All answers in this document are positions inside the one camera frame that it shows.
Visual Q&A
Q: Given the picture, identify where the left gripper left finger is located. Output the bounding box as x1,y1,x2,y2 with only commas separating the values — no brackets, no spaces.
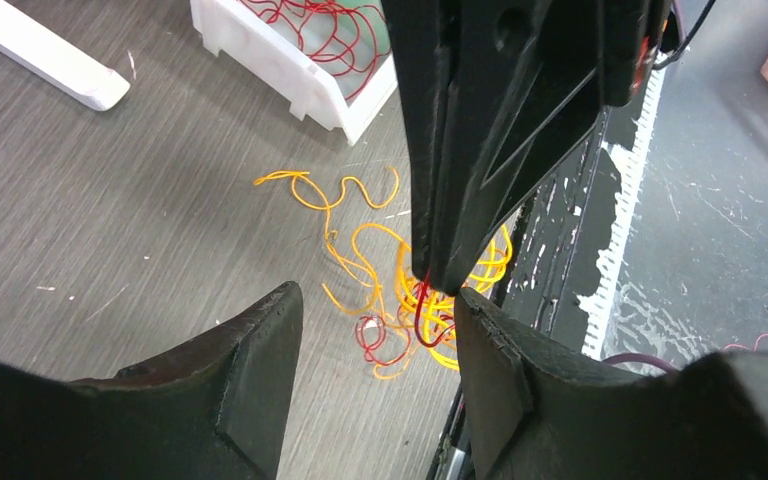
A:
0,281,304,479

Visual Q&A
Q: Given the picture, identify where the white plastic bin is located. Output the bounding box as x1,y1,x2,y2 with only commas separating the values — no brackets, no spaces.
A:
190,1,397,144

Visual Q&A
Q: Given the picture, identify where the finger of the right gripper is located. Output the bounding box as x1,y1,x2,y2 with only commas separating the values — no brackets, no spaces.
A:
382,0,451,273
426,1,653,295

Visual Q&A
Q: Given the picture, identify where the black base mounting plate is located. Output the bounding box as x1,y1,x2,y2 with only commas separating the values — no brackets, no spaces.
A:
423,105,664,480

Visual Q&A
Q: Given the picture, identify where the colourful wire bundle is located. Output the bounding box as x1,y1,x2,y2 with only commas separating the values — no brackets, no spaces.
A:
252,165,515,382

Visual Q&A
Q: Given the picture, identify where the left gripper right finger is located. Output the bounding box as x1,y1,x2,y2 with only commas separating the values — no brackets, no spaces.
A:
454,289,768,479

